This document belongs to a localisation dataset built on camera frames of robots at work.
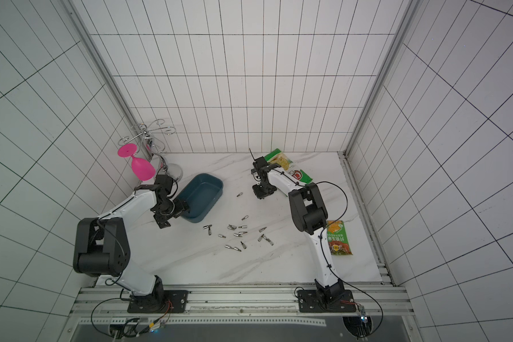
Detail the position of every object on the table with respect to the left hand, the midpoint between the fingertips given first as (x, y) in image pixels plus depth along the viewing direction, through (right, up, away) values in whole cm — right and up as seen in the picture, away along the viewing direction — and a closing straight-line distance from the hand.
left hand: (179, 219), depth 89 cm
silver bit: (+25, +9, +14) cm, 30 cm away
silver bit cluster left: (+22, -4, +1) cm, 23 cm away
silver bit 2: (+28, -1, +5) cm, 28 cm away
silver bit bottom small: (+28, -11, -4) cm, 30 cm away
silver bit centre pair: (+26, -7, +1) cm, 27 cm away
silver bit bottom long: (+21, -11, -3) cm, 23 cm away
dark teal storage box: (+5, +10, +15) cm, 18 cm away
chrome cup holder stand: (-13, +35, +1) cm, 38 cm away
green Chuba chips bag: (+46, +27, +26) cm, 59 cm away
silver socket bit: (+13, -6, +1) cm, 14 cm away
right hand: (+32, +9, +14) cm, 36 cm away
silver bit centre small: (+18, -7, -1) cm, 20 cm away
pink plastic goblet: (-18, +22, +4) cm, 29 cm away
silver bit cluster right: (+28, -4, +2) cm, 28 cm away
